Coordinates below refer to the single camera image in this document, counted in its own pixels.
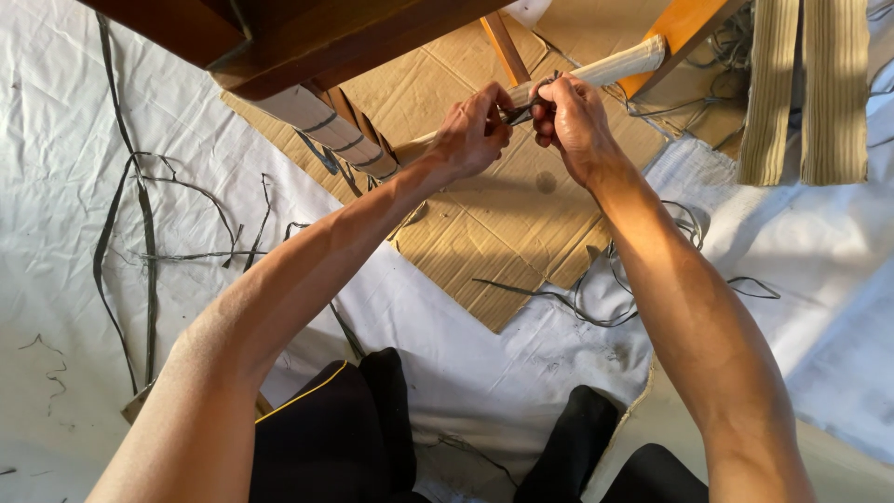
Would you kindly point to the dark brown wooden chair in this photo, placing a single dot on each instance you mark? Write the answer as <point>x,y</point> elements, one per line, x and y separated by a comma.
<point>314,35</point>

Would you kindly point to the flattened brown cardboard sheet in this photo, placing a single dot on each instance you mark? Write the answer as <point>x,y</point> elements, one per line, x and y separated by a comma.
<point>503,223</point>

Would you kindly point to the paper-wrapped chair leg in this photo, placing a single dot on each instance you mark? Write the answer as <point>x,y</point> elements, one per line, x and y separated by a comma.
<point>328,129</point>

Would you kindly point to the white woven sack sheet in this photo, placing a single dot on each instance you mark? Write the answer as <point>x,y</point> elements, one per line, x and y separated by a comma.
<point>768,230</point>

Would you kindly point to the thin wooden chair rail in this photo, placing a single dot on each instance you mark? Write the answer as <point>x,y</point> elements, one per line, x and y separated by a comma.
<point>506,49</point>

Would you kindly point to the person's right hand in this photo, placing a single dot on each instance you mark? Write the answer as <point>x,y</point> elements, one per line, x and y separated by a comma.
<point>576,126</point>

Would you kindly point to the orange wooden chair leg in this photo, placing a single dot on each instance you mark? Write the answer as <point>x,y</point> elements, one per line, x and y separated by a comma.
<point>670,42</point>

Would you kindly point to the white plastic ground sheet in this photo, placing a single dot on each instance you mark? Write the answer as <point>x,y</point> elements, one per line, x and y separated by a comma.
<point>63,174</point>

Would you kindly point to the person's black trousers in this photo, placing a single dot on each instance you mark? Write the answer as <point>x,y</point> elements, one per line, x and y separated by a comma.
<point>328,433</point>

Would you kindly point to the person's right fingers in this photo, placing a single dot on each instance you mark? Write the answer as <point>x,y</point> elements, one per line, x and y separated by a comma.
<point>543,112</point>

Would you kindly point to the person's left hand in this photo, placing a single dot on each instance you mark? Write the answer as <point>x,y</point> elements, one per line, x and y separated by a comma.
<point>468,133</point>

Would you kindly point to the paper-wrapped chair rail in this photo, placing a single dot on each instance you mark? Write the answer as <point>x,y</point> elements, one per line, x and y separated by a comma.
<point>614,66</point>

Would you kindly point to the white paper scrap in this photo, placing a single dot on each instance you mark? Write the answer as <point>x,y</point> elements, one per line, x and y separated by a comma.
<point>527,10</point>

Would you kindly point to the person's left fingers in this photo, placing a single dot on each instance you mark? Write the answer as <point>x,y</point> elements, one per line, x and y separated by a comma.
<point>499,101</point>

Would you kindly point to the beige corrugated paper roll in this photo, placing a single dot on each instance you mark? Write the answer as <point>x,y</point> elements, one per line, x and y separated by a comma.
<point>768,91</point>
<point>835,91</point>

